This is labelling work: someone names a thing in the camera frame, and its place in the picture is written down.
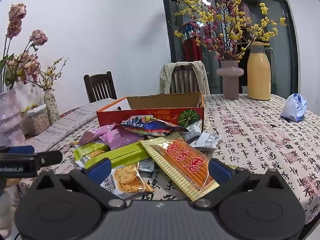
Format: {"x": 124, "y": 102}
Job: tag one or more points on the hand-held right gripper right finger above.
{"x": 220, "y": 171}

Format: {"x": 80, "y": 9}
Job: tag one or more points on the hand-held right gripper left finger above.
{"x": 100, "y": 170}

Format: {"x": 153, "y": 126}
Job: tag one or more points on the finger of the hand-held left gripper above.
{"x": 22, "y": 150}
{"x": 50, "y": 158}

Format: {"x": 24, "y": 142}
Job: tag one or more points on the green cookie packet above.
{"x": 85, "y": 150}

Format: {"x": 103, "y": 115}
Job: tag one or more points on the clear orange cracker packet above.
{"x": 127, "y": 180}

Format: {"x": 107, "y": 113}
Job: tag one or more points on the white snack packet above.
{"x": 195, "y": 130}
{"x": 207, "y": 141}

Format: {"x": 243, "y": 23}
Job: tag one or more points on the long light green box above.
{"x": 127, "y": 152}

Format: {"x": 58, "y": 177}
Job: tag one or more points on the gold orange biscuit stick packet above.
{"x": 185, "y": 162}

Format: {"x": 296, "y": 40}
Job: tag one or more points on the pink-purple snack packet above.
{"x": 90, "y": 135}
{"x": 117, "y": 137}

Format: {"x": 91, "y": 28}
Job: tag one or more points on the small silver snack packet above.
{"x": 146, "y": 165}

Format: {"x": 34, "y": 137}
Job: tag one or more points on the shiny blue red snack packet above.
{"x": 150, "y": 127}

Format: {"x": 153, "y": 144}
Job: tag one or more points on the red cardboard box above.
{"x": 162, "y": 113}

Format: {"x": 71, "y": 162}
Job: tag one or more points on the patterned storage box white lid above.
{"x": 37, "y": 122}

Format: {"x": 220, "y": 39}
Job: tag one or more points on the large pink white vase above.
{"x": 10, "y": 120}

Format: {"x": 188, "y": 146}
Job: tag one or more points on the yellow flower sprig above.
{"x": 30, "y": 107}

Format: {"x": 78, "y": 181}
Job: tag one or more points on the small floral vase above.
{"x": 51, "y": 105}

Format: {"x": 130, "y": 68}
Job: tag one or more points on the thin yellow flower twigs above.
{"x": 49, "y": 73}

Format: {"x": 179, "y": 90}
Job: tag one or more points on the pink ceramic vase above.
{"x": 231, "y": 85}

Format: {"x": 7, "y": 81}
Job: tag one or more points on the dark wooden chair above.
{"x": 97, "y": 77}

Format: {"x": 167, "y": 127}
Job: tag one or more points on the blue white plastic bag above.
{"x": 295, "y": 107}

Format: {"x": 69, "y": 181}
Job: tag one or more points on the yellow thermos jug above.
{"x": 258, "y": 75}

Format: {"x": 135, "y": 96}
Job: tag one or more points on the chair with beige jacket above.
{"x": 166, "y": 77}

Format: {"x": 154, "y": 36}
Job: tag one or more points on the wooden chair with jacket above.
{"x": 186, "y": 67}

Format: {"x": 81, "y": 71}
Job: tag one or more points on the red hanging garment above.
{"x": 192, "y": 50}

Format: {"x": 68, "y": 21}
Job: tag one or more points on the dark pink blossom branches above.
{"x": 211, "y": 43}

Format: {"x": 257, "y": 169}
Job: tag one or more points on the dried pink roses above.
{"x": 17, "y": 11}

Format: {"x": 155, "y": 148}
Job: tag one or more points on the dark framed glass door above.
{"x": 285, "y": 42}

